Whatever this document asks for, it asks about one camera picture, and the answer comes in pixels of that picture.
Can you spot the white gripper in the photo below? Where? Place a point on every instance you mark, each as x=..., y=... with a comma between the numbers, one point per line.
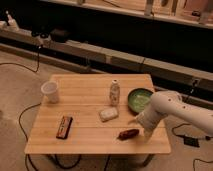
x=147, y=124

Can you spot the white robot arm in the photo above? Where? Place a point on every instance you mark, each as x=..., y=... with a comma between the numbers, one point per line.
x=164, y=103

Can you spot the white sponge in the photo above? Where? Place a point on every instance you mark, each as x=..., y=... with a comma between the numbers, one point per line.
x=108, y=114

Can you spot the green bowl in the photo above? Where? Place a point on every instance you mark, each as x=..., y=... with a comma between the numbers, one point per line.
x=138, y=99

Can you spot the black power adapter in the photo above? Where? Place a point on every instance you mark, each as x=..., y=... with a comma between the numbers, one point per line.
x=191, y=141

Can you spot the wooden table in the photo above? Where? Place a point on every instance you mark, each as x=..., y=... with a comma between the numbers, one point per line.
x=82, y=97

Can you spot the brown black rectangular block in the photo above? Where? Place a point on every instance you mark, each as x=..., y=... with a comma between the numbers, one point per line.
x=64, y=127

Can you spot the black device on ledge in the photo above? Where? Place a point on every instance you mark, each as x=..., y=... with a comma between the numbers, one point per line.
x=58, y=35

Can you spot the white spray bottle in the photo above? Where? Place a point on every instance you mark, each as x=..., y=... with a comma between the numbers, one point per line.
x=12, y=22

